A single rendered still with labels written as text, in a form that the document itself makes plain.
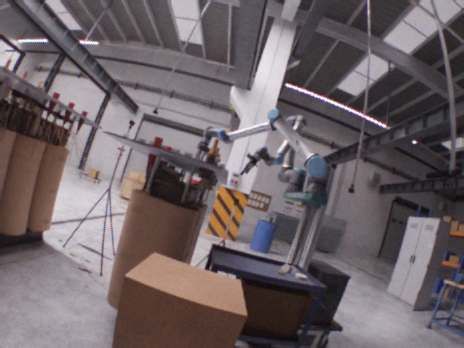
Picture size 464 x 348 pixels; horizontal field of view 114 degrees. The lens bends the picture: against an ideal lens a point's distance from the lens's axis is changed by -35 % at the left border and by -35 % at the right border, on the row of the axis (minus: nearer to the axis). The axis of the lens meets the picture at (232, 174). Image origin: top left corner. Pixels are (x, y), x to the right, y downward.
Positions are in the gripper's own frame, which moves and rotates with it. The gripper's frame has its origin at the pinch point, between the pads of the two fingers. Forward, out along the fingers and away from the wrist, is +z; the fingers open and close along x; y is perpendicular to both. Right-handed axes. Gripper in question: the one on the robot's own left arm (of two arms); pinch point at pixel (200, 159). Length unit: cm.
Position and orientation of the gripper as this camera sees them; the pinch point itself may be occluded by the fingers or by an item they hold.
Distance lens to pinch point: 229.3
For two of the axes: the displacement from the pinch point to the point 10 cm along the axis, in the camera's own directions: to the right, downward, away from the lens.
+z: -3.0, 9.5, -1.0
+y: 6.7, 1.3, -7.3
